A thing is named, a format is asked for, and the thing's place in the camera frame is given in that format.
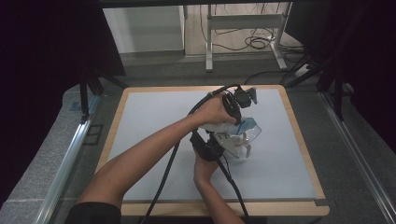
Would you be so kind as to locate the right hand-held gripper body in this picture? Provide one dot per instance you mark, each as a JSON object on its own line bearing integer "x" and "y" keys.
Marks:
{"x": 211, "y": 151}

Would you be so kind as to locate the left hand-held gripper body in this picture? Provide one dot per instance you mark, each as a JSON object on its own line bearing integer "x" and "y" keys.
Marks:
{"x": 241, "y": 98}

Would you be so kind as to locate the white and blue milk carton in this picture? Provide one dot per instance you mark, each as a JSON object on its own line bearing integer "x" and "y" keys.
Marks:
{"x": 218, "y": 127}

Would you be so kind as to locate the glass pitcher with beige rim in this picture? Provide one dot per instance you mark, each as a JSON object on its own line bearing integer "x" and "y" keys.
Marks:
{"x": 247, "y": 149}

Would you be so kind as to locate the person's right hand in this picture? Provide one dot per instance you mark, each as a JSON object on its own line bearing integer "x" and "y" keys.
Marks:
{"x": 204, "y": 171}

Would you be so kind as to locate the person's left hand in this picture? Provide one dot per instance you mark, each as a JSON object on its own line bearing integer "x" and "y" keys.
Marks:
{"x": 213, "y": 112}

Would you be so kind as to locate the pale grey table mat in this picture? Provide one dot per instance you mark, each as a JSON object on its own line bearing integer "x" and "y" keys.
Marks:
{"x": 280, "y": 174}

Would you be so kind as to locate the black metal stand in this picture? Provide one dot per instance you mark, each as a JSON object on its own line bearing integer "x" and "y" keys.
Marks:
{"x": 337, "y": 90}

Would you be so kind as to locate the white cabinet panel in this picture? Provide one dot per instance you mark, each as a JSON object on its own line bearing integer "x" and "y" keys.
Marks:
{"x": 143, "y": 29}

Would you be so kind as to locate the black tripod stand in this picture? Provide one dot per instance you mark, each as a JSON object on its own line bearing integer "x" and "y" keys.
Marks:
{"x": 88, "y": 87}

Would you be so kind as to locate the person's black sleeve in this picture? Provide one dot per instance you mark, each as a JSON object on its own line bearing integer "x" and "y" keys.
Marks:
{"x": 93, "y": 214}

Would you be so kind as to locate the black curtain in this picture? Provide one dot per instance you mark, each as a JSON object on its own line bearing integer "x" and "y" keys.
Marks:
{"x": 46, "y": 46}
{"x": 367, "y": 62}

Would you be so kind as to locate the white metal desk frame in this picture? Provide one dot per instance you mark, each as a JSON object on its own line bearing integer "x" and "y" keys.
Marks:
{"x": 246, "y": 21}

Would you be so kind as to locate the aluminium rail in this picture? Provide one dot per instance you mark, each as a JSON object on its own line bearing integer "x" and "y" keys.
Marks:
{"x": 65, "y": 168}
{"x": 358, "y": 155}

